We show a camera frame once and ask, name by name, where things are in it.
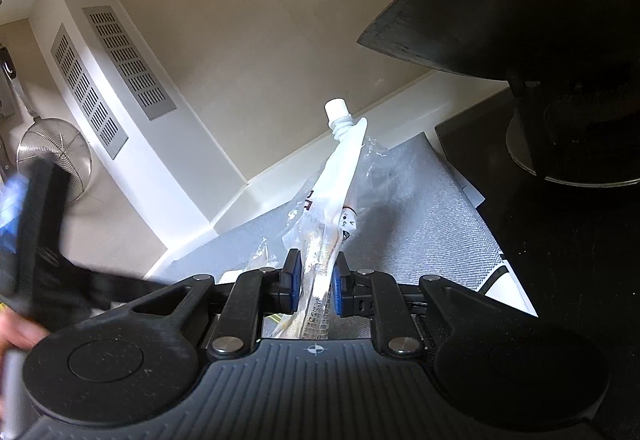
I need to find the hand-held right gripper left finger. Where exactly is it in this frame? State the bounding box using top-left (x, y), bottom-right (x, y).
top-left (126, 247), bottom-right (303, 362)

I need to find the grey woven mat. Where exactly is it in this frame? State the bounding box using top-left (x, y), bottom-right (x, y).
top-left (172, 131), bottom-right (506, 293)

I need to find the wire mesh strainer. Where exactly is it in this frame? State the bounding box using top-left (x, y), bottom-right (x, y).
top-left (9, 63), bottom-right (94, 207)

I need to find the black wok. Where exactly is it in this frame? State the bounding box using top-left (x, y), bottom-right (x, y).
top-left (357, 0), bottom-right (640, 84)

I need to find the black glass stove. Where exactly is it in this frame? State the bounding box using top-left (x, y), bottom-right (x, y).
top-left (434, 83), bottom-right (640, 440)

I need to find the clear plastic bag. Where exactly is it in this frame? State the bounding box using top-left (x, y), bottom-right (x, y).
top-left (247, 135), bottom-right (416, 281)

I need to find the person's left hand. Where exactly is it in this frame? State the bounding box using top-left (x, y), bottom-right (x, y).
top-left (0, 307), bottom-right (50, 352)

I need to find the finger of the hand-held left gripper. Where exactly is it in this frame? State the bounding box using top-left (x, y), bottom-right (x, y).
top-left (50, 251), bottom-right (173, 318)

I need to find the white spout pouch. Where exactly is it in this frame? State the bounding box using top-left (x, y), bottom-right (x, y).
top-left (272, 98), bottom-right (370, 340)

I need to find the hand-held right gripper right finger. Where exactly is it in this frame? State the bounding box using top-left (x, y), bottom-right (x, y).
top-left (330, 250), bottom-right (508, 357)

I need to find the grey vent grille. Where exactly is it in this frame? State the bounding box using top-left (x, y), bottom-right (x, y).
top-left (82, 5), bottom-right (177, 121)
top-left (50, 23), bottom-right (129, 159)

